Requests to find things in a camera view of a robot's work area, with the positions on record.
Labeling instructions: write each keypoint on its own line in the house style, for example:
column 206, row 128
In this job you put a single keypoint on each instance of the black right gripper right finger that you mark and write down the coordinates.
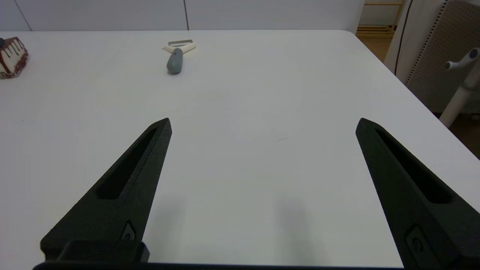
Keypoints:
column 423, row 221

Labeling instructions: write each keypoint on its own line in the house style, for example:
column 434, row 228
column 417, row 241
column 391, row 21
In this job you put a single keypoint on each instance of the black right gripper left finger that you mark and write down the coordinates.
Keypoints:
column 112, row 210

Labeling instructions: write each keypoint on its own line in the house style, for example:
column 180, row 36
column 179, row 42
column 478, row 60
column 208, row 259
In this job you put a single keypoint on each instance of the white desk with perforated panel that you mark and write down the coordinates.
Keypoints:
column 438, row 48

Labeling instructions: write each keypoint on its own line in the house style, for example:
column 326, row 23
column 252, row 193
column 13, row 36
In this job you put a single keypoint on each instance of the chocolate cake slice with blueberries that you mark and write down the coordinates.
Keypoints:
column 11, row 60

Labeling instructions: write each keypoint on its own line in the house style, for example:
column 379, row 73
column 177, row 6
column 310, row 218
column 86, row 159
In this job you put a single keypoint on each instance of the yellow wooden rack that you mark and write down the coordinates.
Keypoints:
column 375, row 29

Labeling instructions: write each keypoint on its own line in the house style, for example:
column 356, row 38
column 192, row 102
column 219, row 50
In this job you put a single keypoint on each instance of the white stand frame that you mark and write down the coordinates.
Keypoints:
column 463, row 62

